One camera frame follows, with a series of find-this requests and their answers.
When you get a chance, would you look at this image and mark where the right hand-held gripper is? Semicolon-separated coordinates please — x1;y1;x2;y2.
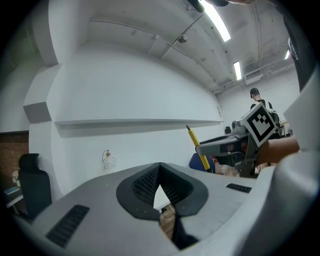
195;101;279;178

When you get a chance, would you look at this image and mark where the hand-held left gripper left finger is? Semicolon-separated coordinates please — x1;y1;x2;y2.
115;162;161;222

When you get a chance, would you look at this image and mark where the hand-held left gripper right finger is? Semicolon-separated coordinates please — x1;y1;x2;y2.
159;162;209;251

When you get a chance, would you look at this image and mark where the yellow utility knife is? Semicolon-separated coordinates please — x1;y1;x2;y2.
185;123;212;174

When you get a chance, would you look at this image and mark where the blue chair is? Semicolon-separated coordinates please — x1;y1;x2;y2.
188;152;216;174

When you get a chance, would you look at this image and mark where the white table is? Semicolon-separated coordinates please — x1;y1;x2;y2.
152;184;172;211

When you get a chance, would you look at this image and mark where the ceiling air conditioner unit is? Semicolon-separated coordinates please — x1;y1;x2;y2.
243;72;265;85

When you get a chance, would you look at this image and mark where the short ceiling light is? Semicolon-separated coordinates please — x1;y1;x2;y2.
233;60;243;81

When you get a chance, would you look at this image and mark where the person's white shirt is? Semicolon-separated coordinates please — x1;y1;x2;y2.
237;67;320;256

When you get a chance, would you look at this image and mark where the black office chair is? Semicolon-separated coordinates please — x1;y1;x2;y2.
18;152;53;219

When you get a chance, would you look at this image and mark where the person's black garment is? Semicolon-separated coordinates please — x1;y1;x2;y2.
280;4;315;92

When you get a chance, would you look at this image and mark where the white side desk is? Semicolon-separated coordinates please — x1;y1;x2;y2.
4;193;25;209

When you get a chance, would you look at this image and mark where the long ceiling light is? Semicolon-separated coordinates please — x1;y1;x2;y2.
199;0;232;43

